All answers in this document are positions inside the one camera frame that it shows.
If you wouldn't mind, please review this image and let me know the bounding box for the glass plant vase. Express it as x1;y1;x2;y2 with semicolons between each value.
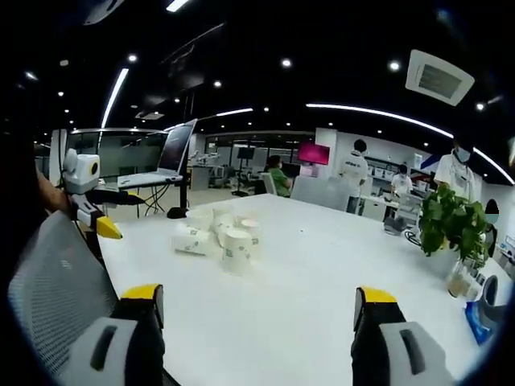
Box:
445;257;484;301

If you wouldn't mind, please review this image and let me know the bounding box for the grey rounded device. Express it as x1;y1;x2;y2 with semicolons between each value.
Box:
479;274;510;322

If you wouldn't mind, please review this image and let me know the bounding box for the black stand pole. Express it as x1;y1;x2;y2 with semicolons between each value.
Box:
179;91;196;211

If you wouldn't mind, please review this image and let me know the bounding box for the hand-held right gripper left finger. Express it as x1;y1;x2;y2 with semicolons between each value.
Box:
60;283;167;386

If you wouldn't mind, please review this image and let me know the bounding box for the small grey object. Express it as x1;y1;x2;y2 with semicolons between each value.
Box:
383;216;408;237

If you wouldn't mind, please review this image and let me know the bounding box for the blue packet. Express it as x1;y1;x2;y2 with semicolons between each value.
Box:
462;301;495;347

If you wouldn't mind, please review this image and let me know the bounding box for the black monitor on stand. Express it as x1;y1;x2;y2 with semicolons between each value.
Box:
235;146;258;194

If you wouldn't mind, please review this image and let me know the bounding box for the green potted plant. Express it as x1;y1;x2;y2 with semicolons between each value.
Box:
418;183;491;271

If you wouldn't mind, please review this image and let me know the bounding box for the open laptop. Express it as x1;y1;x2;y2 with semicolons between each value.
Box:
116;117;199;188

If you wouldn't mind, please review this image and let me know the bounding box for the white table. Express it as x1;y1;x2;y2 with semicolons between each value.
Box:
96;192;509;386

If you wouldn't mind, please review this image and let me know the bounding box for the long ceiling strip light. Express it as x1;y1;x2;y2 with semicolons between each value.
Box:
99;67;130;130

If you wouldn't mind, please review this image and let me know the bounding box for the pink screen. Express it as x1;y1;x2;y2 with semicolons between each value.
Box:
296;140;332;166

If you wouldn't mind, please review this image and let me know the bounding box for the cluster of white paper cups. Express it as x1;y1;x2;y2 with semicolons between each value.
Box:
171;205;262;277

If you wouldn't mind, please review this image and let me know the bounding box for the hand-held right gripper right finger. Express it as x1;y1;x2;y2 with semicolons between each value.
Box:
350;285;459;386

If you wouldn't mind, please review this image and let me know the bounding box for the grey mesh office chair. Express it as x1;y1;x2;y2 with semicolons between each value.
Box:
6;209;124;381

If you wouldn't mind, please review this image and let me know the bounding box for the curved ceiling strip light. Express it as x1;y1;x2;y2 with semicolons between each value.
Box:
304;102;515;186

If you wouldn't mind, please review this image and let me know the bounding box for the ceiling air vent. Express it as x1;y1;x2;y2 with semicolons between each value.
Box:
404;48;476;107

